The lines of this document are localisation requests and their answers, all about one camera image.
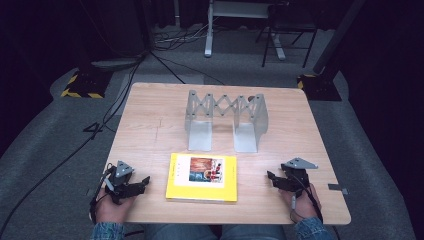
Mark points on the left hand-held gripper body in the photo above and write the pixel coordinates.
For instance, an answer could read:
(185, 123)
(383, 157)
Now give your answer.
(120, 185)

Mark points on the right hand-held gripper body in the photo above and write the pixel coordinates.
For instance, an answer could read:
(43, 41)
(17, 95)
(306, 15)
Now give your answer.
(296, 176)

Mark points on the yellow book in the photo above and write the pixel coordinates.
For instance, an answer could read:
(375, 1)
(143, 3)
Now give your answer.
(201, 195)

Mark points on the grey metal expandable book rack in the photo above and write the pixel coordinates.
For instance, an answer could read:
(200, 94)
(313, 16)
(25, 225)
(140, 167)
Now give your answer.
(200, 135)

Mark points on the person's left hand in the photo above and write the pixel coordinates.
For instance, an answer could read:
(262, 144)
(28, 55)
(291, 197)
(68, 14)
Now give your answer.
(111, 211)

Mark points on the person's right hand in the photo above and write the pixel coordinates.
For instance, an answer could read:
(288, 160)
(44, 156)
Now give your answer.
(303, 208)

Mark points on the grey tape strip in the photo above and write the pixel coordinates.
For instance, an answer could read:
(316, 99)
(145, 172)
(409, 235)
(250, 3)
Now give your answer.
(337, 188)

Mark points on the black yellow striped stand base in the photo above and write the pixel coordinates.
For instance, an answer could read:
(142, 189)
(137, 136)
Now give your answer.
(85, 85)
(320, 88)

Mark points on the dark slanted stand pole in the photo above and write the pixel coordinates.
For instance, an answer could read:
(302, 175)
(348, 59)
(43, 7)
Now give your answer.
(336, 36)

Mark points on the black chair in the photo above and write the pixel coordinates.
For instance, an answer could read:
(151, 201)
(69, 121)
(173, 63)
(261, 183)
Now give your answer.
(290, 23)

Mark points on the white desk frame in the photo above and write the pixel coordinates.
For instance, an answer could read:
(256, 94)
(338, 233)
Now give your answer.
(209, 36)

